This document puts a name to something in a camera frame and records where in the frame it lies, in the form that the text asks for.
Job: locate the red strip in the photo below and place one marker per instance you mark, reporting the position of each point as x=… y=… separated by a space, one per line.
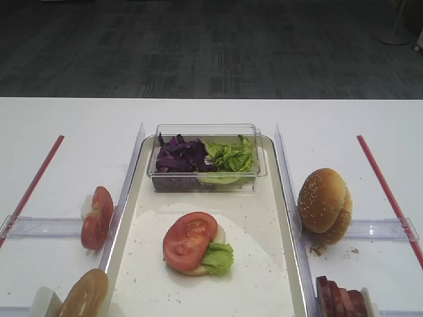
x=386 y=191
x=36 y=178

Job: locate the left red strip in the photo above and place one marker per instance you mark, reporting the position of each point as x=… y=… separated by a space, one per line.
x=36 y=178

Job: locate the stack of sausage slices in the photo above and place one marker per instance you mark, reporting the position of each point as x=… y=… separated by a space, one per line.
x=336 y=301

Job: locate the white metal tray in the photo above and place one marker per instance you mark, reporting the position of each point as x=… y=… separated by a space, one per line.
x=263 y=280

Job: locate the right long clear divider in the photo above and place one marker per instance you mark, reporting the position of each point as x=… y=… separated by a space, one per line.
x=309 y=303

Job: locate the upright tomato slice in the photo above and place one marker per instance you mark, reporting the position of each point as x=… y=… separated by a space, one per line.
x=96 y=224

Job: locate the left long clear divider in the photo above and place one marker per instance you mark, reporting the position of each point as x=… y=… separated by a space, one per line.
x=111 y=244

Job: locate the tomato slice on tray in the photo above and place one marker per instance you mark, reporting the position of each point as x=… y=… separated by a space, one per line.
x=185 y=243

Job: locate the lettuce leaf on tray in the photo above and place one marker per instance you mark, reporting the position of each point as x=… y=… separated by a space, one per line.
x=218 y=258

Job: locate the long clear divider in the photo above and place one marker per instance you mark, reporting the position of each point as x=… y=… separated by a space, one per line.
x=309 y=303
x=111 y=244

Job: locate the clear plastic salad box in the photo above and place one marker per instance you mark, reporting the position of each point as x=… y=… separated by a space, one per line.
x=225 y=133

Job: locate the right red strip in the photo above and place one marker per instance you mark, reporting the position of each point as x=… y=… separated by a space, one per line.
x=386 y=191

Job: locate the bottom bun on tray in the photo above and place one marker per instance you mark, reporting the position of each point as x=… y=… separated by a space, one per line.
x=201 y=268

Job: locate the green lettuce in box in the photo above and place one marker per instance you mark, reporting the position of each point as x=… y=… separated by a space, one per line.
x=233 y=157

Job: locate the upright brown bun half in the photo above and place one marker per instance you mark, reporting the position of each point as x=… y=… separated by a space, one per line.
x=86 y=296

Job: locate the purple cabbage leaves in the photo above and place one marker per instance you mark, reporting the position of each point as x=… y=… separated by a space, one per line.
x=179 y=155

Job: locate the white bun holder block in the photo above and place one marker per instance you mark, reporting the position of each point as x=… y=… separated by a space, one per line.
x=46 y=303

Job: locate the sesame bun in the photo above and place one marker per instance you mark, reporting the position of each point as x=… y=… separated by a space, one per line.
x=336 y=232
x=321 y=198

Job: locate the upper left clear rail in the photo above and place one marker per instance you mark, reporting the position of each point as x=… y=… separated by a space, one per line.
x=35 y=227

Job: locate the front sesame bun top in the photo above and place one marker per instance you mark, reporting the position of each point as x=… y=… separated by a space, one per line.
x=321 y=198

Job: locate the rear sesame bun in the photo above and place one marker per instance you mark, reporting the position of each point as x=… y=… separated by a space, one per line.
x=336 y=232

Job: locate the upper right clear rail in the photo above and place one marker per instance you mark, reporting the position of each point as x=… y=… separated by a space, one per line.
x=395 y=229

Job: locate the clear rail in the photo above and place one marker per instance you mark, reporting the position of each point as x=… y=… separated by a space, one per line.
x=395 y=229
x=35 y=227

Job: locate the white sausage holder block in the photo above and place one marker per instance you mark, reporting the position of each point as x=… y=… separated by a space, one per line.
x=372 y=309

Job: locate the white tomato holder block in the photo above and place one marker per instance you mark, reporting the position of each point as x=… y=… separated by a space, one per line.
x=86 y=206

